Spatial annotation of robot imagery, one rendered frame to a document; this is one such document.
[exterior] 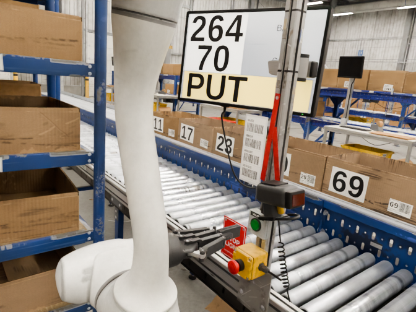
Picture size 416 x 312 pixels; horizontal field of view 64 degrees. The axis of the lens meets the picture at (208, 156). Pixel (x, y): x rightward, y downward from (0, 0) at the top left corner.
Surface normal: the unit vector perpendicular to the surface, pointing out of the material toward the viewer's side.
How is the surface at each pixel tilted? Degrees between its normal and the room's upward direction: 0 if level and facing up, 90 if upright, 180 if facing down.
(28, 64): 90
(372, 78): 89
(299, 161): 91
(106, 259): 22
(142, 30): 109
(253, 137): 90
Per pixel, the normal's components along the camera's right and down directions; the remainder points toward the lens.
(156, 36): 0.53, 0.57
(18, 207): 0.57, 0.23
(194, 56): -0.53, 0.07
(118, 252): 0.31, -0.87
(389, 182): -0.78, 0.07
